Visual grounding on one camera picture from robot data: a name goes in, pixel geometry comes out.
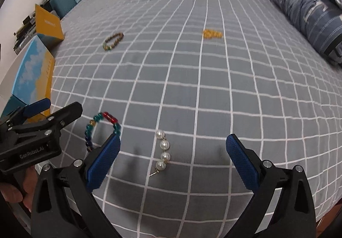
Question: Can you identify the person's left hand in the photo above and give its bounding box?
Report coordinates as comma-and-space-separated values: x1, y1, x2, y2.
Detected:
0, 165, 38, 212

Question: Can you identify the grey checked bed sheet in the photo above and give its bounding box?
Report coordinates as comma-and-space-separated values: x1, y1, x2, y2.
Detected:
35, 0, 342, 238

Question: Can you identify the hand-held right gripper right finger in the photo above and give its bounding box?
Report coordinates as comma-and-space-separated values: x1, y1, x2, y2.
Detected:
226, 134, 321, 238

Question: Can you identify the yellow bead bracelet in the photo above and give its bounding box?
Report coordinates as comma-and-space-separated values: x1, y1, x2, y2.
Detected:
202, 29, 222, 39

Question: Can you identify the blue and yellow cardboard box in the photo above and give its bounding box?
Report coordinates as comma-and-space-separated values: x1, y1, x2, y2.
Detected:
0, 4, 65, 125

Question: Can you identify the teal suitcase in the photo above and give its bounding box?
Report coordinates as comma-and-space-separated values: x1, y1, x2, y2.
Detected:
49, 0, 93, 19

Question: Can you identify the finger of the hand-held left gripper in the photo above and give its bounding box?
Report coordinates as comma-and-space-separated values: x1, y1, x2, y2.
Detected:
0, 98, 52, 126
13, 101, 83, 145

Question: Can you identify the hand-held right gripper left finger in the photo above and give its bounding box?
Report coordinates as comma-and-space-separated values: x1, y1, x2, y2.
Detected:
31, 135, 122, 238

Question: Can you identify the brown wooden bead bracelet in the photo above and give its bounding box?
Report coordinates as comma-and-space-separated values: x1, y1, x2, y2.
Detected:
103, 32, 124, 51

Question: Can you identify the multicolour glass bead bracelet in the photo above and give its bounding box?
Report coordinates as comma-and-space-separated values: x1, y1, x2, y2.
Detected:
85, 112, 122, 153

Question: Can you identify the folded blue grey quilt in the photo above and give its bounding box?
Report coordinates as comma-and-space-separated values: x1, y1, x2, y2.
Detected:
251, 0, 342, 67

